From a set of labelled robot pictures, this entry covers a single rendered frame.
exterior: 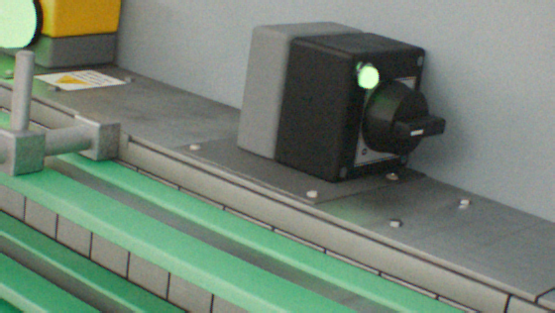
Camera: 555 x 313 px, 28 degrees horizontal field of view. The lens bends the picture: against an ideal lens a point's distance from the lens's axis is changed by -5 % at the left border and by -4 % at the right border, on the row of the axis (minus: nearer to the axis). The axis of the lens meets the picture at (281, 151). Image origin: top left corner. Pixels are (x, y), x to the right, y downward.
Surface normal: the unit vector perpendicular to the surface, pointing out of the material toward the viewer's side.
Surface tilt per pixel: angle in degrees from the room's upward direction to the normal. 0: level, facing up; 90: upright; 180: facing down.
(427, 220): 90
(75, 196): 90
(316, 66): 0
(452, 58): 0
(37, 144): 90
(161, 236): 90
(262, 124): 0
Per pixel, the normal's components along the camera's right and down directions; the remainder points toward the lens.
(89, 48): 0.75, 0.28
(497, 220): 0.14, -0.95
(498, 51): -0.65, 0.12
